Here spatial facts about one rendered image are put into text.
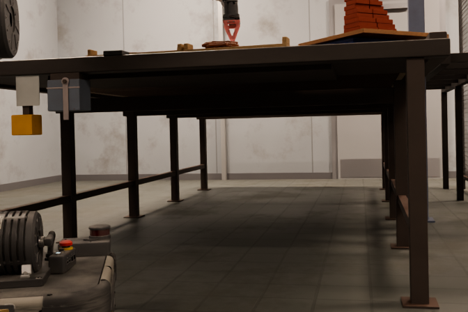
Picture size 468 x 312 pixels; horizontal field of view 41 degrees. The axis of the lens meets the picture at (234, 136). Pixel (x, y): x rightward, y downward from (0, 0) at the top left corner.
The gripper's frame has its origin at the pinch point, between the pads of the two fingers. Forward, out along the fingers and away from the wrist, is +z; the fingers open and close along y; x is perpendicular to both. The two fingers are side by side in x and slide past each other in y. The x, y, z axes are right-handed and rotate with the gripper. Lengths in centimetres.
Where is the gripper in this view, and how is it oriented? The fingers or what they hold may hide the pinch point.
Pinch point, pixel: (232, 38)
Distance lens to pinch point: 254.7
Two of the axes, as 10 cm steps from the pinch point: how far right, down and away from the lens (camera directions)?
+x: 10.0, -0.4, -0.1
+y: -0.1, 0.1, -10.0
